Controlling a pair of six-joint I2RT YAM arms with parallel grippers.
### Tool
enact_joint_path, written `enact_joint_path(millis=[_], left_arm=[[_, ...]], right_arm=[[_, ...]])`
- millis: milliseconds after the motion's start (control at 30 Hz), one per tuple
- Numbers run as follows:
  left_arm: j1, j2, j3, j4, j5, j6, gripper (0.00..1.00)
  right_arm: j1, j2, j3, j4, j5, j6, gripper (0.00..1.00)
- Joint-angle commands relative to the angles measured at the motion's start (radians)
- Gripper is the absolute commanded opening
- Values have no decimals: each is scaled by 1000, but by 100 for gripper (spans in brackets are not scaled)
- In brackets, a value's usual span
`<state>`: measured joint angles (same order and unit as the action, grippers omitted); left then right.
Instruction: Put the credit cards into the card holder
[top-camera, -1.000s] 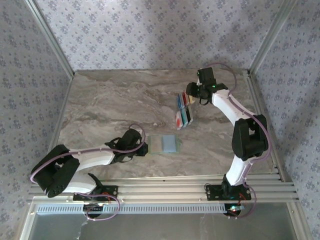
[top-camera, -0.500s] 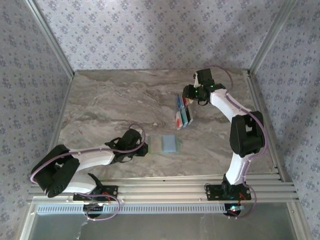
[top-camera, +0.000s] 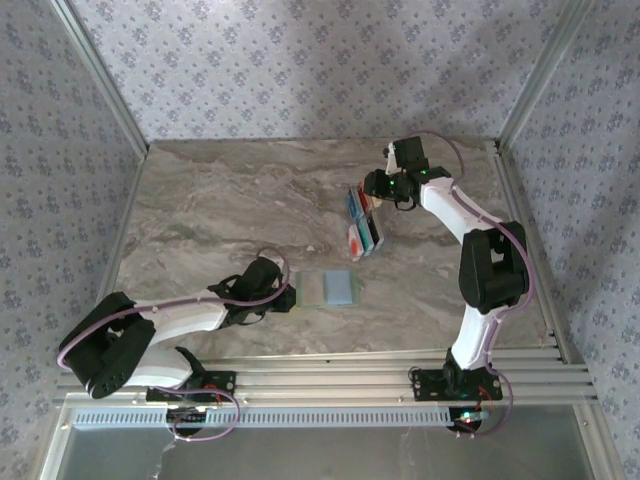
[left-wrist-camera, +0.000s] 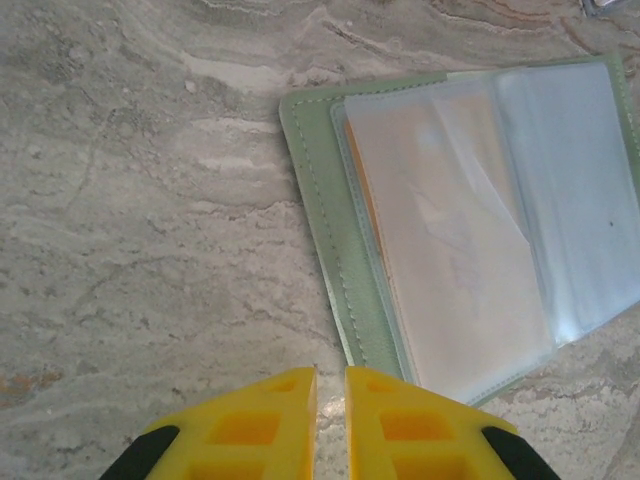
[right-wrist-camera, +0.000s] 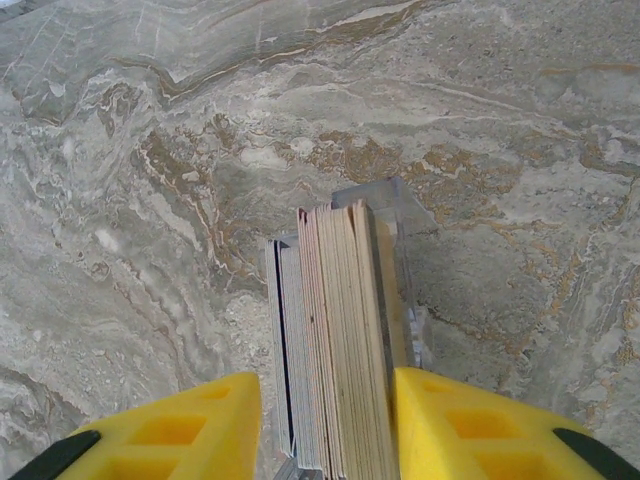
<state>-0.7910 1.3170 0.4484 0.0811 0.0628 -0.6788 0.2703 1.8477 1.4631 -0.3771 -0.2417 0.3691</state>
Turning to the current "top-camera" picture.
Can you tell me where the aluminium side rail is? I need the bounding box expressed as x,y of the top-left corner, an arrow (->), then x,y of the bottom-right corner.
492,139 -> 574,364
74,147 -> 150,369

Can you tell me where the controller board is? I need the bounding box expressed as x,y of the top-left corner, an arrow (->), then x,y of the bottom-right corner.
449,407 -> 490,435
167,405 -> 211,436

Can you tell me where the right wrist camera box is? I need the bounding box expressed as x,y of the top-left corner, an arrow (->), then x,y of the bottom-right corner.
383,136 -> 430,174

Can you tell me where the grey metal panel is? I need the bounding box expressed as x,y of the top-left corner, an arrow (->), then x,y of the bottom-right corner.
39,404 -> 619,480

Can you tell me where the grey slotted cable duct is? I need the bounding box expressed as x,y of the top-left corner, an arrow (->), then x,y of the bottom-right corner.
72,405 -> 454,430

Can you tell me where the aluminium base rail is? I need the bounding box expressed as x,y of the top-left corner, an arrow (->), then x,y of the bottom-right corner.
53,349 -> 599,407

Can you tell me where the green card holder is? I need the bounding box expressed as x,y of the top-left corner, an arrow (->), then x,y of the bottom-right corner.
294,269 -> 363,311

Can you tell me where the aluminium frame post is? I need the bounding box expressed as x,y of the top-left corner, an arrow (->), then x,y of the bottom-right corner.
497,0 -> 596,151
49,0 -> 150,157

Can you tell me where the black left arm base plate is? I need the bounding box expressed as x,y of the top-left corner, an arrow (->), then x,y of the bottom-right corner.
144,369 -> 237,404

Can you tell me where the right controller board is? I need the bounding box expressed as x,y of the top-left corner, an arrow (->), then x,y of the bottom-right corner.
449,407 -> 490,435

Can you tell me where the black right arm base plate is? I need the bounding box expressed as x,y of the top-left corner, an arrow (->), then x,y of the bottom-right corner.
409,367 -> 504,403

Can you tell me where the left controller board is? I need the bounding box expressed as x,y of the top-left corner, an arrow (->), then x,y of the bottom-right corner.
167,405 -> 211,436

